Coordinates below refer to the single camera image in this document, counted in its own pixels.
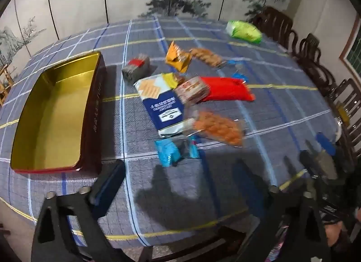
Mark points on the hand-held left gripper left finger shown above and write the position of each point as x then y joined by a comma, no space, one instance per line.
108,185

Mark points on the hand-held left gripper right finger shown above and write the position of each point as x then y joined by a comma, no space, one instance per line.
277,205

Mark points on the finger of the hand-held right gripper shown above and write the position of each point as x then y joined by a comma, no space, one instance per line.
325,142
308,163

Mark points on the teal small snack packet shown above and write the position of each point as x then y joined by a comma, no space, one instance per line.
167,152

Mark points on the blue and yellow cracker bag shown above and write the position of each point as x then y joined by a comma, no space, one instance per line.
160,109

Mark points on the red and gold tin box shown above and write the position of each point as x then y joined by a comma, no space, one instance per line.
56,109

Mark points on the clear bag of orange snacks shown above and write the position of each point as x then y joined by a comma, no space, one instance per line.
222,129

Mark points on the clear packet with blue ends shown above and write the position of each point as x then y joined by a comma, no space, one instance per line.
238,75

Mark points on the red snack packet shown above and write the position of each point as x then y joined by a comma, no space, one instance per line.
225,89

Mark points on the grey packet with red label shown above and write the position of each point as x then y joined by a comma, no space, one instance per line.
135,68

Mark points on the clear bag of brown snacks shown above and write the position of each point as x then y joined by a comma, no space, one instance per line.
207,56

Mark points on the person's right hand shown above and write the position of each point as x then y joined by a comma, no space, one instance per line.
335,233

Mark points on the blue plaid tablecloth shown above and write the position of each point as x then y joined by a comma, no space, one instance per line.
282,115

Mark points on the white framed window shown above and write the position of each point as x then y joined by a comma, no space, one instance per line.
352,50

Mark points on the green snack bag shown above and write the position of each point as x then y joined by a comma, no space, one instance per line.
244,32

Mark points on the orange chip bag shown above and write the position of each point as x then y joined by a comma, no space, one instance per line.
176,58

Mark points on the light wooden rack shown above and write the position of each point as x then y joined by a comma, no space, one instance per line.
5,84

